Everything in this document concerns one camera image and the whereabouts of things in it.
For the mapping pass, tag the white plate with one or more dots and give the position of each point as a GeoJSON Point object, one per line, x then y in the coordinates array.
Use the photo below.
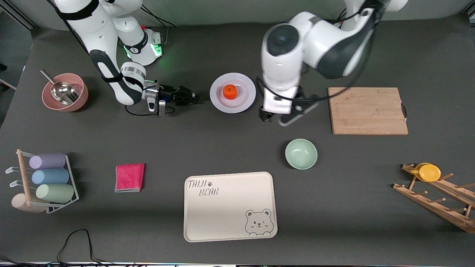
{"type": "Point", "coordinates": [243, 102]}

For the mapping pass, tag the orange fruit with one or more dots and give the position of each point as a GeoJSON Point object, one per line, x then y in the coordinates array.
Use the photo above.
{"type": "Point", "coordinates": [230, 92]}

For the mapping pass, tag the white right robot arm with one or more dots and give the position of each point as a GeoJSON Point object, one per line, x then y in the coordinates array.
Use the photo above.
{"type": "Point", "coordinates": [92, 26]}

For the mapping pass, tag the pale green bowl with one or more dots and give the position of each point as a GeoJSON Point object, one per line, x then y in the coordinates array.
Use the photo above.
{"type": "Point", "coordinates": [301, 154]}

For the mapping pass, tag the wooden cutting board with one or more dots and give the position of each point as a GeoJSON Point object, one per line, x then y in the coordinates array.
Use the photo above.
{"type": "Point", "coordinates": [367, 111]}

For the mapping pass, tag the pink bowl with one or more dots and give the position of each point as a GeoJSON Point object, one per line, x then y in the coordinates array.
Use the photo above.
{"type": "Point", "coordinates": [79, 100]}

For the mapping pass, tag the pink folded cloth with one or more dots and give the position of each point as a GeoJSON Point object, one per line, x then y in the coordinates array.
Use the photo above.
{"type": "Point", "coordinates": [130, 178]}

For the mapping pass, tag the metal scoop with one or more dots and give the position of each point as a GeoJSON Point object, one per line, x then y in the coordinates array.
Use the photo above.
{"type": "Point", "coordinates": [63, 92]}

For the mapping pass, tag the cream tray with bear print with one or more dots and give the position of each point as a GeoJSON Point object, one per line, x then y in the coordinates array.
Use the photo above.
{"type": "Point", "coordinates": [222, 215]}

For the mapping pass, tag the purple cup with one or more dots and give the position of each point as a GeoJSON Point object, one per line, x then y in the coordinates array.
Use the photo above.
{"type": "Point", "coordinates": [48, 161]}

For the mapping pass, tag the blue cup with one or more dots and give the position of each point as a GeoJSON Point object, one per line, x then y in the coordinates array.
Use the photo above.
{"type": "Point", "coordinates": [52, 176]}

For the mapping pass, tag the green cup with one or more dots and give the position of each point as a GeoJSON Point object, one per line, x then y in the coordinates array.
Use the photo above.
{"type": "Point", "coordinates": [55, 193]}

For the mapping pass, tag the yellow mug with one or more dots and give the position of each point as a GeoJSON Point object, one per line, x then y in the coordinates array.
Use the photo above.
{"type": "Point", "coordinates": [429, 172]}

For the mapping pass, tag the wooden rod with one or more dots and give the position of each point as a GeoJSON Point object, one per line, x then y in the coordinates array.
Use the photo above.
{"type": "Point", "coordinates": [24, 178]}

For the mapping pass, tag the wooden mug rack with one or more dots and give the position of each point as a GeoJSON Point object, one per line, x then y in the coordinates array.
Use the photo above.
{"type": "Point", "coordinates": [434, 207]}

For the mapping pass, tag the beige cup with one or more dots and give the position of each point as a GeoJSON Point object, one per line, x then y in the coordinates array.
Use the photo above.
{"type": "Point", "coordinates": [18, 203]}

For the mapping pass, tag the grey metal frame rail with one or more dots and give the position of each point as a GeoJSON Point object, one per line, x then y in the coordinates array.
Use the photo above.
{"type": "Point", "coordinates": [18, 16]}

